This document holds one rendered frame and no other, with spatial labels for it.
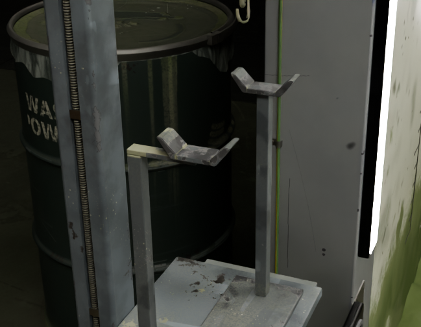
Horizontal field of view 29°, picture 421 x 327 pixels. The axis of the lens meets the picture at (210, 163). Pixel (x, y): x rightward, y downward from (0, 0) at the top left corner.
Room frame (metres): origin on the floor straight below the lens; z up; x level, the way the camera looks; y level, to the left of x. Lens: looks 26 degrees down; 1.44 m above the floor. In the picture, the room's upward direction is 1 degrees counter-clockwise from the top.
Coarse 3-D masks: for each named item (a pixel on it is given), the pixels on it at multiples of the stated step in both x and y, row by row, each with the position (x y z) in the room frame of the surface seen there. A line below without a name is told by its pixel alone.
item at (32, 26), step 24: (120, 0) 2.26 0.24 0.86; (144, 0) 2.26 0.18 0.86; (168, 0) 2.24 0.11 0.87; (192, 0) 2.22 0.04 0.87; (24, 24) 2.02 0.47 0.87; (120, 24) 2.02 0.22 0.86; (144, 24) 2.02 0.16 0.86; (168, 24) 2.02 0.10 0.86; (192, 24) 2.02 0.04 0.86; (216, 24) 2.00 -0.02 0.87; (120, 48) 1.83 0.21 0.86
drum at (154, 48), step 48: (144, 48) 1.75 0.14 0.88; (192, 48) 1.81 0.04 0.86; (48, 96) 1.80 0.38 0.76; (144, 96) 1.75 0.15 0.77; (192, 96) 1.81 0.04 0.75; (48, 144) 1.81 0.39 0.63; (144, 144) 1.75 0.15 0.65; (192, 144) 1.81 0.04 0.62; (48, 192) 1.82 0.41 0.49; (192, 192) 1.81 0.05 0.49; (48, 240) 1.84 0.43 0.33; (192, 240) 1.80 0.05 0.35; (48, 288) 1.88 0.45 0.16
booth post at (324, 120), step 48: (288, 0) 1.29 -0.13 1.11; (336, 0) 1.26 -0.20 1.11; (288, 48) 1.29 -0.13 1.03; (336, 48) 1.26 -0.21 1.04; (288, 96) 1.29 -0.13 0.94; (336, 96) 1.26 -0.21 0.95; (288, 144) 1.29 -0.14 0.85; (336, 144) 1.26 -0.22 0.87; (288, 192) 1.29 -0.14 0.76; (336, 192) 1.26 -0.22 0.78; (288, 240) 1.29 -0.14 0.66; (336, 240) 1.25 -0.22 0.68; (336, 288) 1.25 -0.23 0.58
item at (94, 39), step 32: (64, 0) 0.87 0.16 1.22; (96, 0) 0.88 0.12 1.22; (64, 32) 0.88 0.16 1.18; (96, 32) 0.87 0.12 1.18; (64, 64) 0.88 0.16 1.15; (96, 64) 0.87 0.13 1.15; (64, 96) 0.88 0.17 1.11; (96, 96) 0.86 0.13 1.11; (64, 128) 0.88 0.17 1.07; (96, 128) 0.86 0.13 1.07; (64, 160) 0.88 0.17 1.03; (96, 160) 0.86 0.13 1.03; (64, 192) 0.88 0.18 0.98; (96, 192) 0.87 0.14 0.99; (96, 224) 0.87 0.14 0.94; (128, 224) 0.91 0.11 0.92; (96, 256) 0.87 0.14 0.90; (128, 256) 0.91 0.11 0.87; (96, 288) 0.88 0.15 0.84; (128, 288) 0.90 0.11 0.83; (96, 320) 0.88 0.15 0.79
